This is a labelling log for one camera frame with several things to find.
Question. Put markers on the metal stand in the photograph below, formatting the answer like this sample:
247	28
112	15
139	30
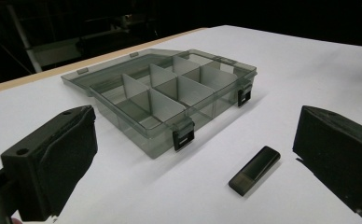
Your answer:
25	40

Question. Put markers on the clear grey compartment storage box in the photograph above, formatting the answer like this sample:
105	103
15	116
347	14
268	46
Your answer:
166	93

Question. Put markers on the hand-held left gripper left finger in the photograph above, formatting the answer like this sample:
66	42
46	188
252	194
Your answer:
48	165

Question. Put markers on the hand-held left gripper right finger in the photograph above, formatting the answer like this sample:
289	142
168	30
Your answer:
341	155

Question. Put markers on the black USB flash drive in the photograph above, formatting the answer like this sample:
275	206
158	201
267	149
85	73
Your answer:
254	170

